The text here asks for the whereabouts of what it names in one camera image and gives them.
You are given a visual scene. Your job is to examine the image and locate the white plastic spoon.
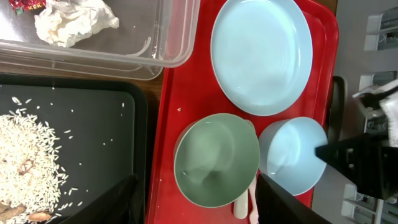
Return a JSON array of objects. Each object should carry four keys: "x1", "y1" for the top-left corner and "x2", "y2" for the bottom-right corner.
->
[{"x1": 233, "y1": 119, "x2": 256, "y2": 220}]

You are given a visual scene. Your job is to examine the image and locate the white tissue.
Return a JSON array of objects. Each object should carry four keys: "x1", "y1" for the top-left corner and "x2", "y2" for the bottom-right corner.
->
[{"x1": 34, "y1": 0, "x2": 119, "y2": 48}]

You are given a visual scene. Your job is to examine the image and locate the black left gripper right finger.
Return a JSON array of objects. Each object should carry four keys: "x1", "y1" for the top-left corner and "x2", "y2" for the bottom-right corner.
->
[{"x1": 256, "y1": 174, "x2": 330, "y2": 224}]

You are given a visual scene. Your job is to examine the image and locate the clear plastic bin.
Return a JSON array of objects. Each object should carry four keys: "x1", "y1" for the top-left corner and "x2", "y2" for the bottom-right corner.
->
[{"x1": 1, "y1": 0, "x2": 201, "y2": 80}]

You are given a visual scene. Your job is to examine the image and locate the black rectangular tray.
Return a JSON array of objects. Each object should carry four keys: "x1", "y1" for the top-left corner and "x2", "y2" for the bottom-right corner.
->
[{"x1": 1, "y1": 73, "x2": 147, "y2": 223}]

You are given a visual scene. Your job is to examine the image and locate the light blue plate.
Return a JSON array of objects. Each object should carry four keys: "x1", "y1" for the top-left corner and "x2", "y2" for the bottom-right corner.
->
[{"x1": 211, "y1": 0, "x2": 313, "y2": 116}]

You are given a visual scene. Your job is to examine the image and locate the red serving tray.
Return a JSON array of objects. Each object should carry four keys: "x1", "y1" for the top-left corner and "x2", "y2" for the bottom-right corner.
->
[{"x1": 146, "y1": 0, "x2": 339, "y2": 224}]

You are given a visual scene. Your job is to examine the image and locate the grey dishwasher rack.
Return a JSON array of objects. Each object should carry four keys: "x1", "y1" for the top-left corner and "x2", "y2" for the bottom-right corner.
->
[{"x1": 312, "y1": 0, "x2": 397, "y2": 223}]

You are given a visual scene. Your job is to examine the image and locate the red snack wrapper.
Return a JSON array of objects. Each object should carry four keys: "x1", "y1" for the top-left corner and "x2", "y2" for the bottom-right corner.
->
[{"x1": 9, "y1": 0, "x2": 46, "y2": 15}]

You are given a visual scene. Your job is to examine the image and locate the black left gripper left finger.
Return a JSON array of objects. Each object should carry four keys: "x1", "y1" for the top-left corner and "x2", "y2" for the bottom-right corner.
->
[{"x1": 61, "y1": 174, "x2": 139, "y2": 224}]

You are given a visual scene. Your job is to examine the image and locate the green bowl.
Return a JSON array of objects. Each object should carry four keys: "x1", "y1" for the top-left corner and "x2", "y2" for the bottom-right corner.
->
[{"x1": 173, "y1": 113, "x2": 260, "y2": 208}]

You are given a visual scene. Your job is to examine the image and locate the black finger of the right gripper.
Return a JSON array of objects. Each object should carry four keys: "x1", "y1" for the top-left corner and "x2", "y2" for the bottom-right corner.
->
[{"x1": 315, "y1": 133, "x2": 397, "y2": 200}]

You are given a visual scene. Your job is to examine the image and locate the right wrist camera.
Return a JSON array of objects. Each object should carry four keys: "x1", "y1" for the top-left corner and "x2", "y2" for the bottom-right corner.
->
[{"x1": 353, "y1": 80, "x2": 397, "y2": 147}]

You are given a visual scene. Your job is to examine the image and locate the light blue bowl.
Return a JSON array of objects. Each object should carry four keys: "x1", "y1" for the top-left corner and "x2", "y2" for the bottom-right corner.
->
[{"x1": 259, "y1": 117, "x2": 328, "y2": 196}]

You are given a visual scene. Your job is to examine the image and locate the white plastic fork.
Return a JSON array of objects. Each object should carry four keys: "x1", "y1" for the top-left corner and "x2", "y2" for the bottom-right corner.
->
[{"x1": 248, "y1": 176, "x2": 259, "y2": 224}]

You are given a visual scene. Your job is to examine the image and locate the rice and food scraps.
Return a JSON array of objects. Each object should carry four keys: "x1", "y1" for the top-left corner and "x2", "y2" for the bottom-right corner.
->
[{"x1": 1, "y1": 107, "x2": 72, "y2": 224}]

